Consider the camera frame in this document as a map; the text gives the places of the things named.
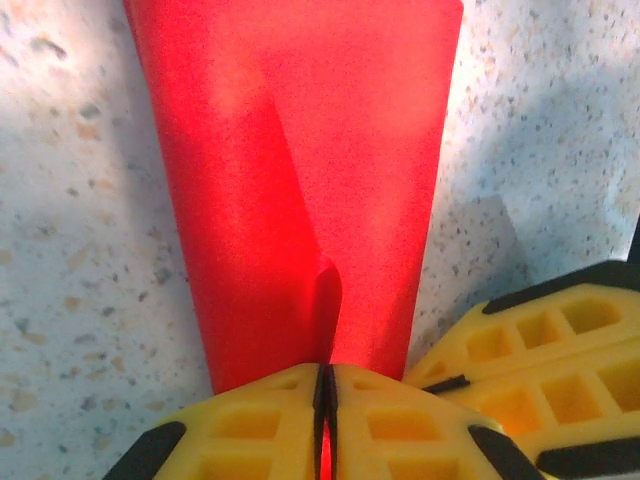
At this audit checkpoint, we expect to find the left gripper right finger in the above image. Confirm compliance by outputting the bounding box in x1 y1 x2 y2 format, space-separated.
322 363 546 480

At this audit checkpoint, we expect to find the red paper sheet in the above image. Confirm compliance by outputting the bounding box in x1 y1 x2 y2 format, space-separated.
123 0 464 396

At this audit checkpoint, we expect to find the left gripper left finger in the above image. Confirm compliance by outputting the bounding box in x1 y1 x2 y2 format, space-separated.
102 363 326 480

